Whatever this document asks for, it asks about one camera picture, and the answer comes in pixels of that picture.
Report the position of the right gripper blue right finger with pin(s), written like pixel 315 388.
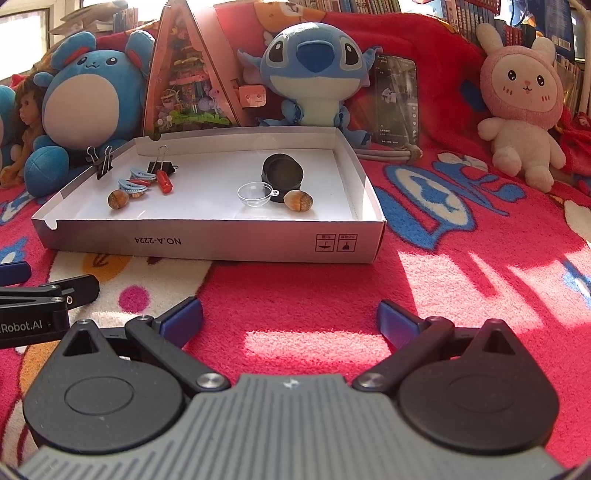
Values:
pixel 416 343

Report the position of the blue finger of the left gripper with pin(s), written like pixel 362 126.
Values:
pixel 67 294
pixel 14 273

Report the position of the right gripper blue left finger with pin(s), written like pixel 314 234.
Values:
pixel 159 341

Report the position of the light blue duckbill hair clip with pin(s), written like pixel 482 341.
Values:
pixel 133 190

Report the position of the red plastic clip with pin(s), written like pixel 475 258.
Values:
pixel 164 182
pixel 140 182

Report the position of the light blue oval hair clip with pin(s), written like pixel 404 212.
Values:
pixel 138 174

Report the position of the large black binder clip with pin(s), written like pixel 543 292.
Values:
pixel 160 163

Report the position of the clear plastic half sphere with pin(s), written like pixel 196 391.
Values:
pixel 251 194

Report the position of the brown acorn nut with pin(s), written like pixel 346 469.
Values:
pixel 298 201

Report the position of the small black binder clip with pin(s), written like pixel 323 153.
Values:
pixel 103 162

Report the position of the brown haired doll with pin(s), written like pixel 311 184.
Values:
pixel 28 127

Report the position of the Doraemon plush toy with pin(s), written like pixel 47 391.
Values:
pixel 7 103

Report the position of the white cardboard box tray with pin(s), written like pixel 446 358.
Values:
pixel 204 218

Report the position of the blue round mouse plush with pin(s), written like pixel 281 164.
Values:
pixel 92 99

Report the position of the pink triangular diorama house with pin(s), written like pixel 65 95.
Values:
pixel 195 79

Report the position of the black smartphone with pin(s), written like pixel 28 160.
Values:
pixel 397 105

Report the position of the pink bunny plush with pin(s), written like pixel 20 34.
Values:
pixel 525 96

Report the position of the blue Stitch plush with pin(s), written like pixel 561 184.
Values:
pixel 315 68

